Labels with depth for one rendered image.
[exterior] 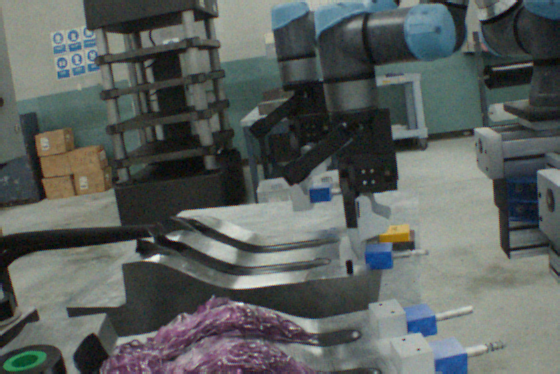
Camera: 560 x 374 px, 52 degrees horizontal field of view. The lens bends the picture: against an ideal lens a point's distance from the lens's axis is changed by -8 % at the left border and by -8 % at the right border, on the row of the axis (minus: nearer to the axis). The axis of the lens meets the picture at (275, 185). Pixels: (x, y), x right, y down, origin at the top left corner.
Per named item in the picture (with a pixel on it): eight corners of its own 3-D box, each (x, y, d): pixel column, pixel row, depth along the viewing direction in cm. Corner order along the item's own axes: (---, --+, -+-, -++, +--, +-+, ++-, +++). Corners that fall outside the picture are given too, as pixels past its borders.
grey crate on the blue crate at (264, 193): (345, 189, 455) (342, 169, 452) (348, 202, 415) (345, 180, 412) (263, 200, 460) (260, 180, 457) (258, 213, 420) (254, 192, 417)
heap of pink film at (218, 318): (313, 327, 78) (305, 271, 76) (337, 395, 61) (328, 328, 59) (116, 357, 77) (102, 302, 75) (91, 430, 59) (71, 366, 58)
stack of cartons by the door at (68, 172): (115, 186, 761) (103, 121, 745) (106, 192, 729) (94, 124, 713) (55, 195, 769) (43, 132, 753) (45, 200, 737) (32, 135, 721)
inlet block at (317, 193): (362, 199, 122) (359, 173, 121) (359, 206, 118) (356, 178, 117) (297, 205, 125) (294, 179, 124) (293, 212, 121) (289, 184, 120)
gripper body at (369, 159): (398, 195, 85) (387, 109, 82) (337, 201, 87) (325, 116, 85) (399, 183, 92) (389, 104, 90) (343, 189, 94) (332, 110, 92)
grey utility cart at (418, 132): (417, 145, 727) (408, 66, 709) (431, 151, 676) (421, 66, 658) (328, 158, 723) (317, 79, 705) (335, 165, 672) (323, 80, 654)
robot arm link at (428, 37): (459, 2, 82) (389, 11, 88) (435, -1, 73) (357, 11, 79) (466, 56, 83) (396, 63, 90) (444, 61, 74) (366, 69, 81)
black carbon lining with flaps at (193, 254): (342, 247, 106) (335, 193, 104) (330, 281, 91) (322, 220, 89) (157, 260, 114) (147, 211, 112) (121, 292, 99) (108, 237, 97)
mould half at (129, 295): (383, 269, 112) (375, 198, 109) (373, 331, 87) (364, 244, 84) (135, 284, 123) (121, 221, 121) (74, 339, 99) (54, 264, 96)
